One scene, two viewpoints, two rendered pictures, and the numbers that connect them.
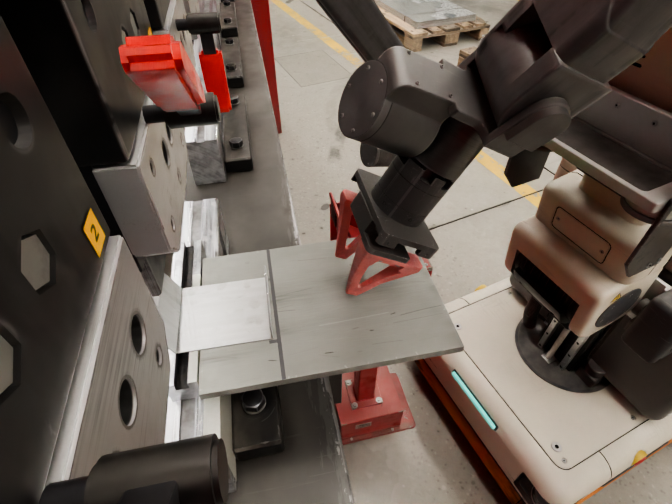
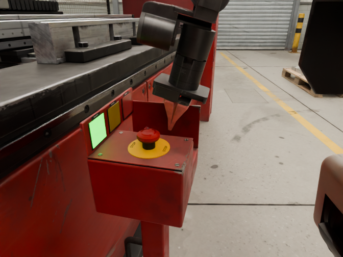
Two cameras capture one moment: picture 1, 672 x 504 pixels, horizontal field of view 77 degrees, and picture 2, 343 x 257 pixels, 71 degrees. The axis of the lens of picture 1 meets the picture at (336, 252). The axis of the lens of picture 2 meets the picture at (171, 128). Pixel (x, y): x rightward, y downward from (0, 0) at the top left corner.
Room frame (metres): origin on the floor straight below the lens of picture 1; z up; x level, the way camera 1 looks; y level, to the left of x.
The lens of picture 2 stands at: (0.28, -0.30, 0.99)
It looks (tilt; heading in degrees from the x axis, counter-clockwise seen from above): 26 degrees down; 26
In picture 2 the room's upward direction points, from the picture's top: straight up
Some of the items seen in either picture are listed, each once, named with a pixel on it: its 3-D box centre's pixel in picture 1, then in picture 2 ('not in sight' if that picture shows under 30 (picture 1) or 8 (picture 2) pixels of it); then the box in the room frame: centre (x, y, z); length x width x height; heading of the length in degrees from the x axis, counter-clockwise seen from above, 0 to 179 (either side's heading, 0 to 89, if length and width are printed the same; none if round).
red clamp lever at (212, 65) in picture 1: (207, 66); not in sight; (0.43, 0.13, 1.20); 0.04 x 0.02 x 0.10; 101
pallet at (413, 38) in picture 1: (416, 17); (323, 80); (4.50, -0.78, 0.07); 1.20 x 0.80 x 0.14; 23
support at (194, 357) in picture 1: (198, 330); not in sight; (0.26, 0.15, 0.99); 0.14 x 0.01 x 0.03; 11
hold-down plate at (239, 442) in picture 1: (251, 337); not in sight; (0.32, 0.11, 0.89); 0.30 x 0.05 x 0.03; 11
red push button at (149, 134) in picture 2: not in sight; (148, 140); (0.58, -0.11, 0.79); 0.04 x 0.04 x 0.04
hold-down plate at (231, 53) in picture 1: (231, 61); (148, 37); (1.26, 0.30, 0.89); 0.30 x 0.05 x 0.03; 11
